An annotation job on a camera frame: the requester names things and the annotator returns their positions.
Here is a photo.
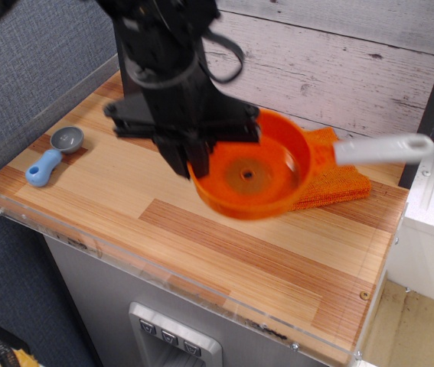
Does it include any orange folded cloth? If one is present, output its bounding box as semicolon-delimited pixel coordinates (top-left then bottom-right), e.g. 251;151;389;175
287;127;373;212

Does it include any white ribbed side counter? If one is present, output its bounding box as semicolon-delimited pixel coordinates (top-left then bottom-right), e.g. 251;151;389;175
387;156;434;300

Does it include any clear acrylic table guard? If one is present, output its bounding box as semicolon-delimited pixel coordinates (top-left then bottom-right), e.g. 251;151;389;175
0;57;406;366

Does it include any orange pot with grey handle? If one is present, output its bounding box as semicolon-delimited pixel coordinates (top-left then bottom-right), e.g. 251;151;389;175
188;109;434;219

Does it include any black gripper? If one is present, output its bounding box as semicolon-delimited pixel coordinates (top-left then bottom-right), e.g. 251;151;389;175
104;67;259;179

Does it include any blue grey ice cream scoop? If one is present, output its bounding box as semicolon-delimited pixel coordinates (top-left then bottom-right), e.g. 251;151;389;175
25;126;84;187

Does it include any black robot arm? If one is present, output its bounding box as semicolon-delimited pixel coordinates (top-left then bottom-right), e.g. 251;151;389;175
98;1;260;178

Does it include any silver dispenser button panel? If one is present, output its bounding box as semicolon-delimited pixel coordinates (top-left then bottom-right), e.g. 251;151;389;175
129;302;224;366

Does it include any black cable loop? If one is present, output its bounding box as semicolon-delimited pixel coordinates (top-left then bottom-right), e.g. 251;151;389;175
201;28;245;84

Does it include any grey toy fridge cabinet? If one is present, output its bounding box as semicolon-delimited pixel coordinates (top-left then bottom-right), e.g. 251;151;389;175
46;237;320;366

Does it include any dark left vertical post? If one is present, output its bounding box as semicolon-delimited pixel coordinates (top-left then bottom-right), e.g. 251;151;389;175
113;24;143;99

